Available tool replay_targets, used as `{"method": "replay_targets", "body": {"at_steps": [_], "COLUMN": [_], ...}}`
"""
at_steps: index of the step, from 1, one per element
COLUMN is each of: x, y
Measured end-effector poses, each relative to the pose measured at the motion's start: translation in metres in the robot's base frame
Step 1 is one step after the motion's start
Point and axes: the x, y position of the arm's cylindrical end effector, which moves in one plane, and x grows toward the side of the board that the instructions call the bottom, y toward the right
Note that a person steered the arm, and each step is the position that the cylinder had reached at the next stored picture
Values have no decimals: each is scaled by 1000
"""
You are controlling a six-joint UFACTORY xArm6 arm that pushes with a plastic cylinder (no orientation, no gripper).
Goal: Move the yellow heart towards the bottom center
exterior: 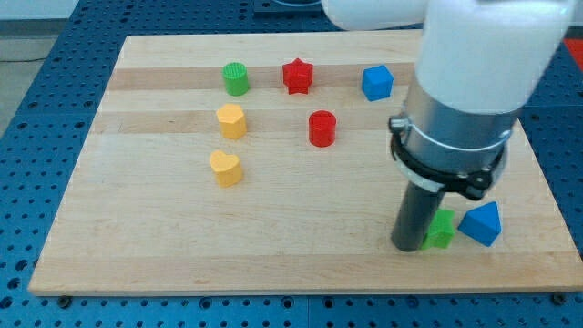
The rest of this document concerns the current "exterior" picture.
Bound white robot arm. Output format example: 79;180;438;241
322;0;578;200

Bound yellow heart block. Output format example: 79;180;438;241
210;150;243;188

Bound wooden board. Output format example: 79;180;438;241
28;30;582;296

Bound red cylinder block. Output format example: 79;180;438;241
308;110;336;148

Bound yellow hexagon block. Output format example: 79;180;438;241
216;104;247;139

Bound red star block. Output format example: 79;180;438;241
282;58;313;95

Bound green cylinder block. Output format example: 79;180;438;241
221;62;250;97

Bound blue cube block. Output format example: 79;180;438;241
362;65;394;101

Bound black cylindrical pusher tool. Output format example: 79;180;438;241
391;182;445;251

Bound green star block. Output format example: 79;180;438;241
421;210;455;250

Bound blue triangle block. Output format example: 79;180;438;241
458;201;502;247

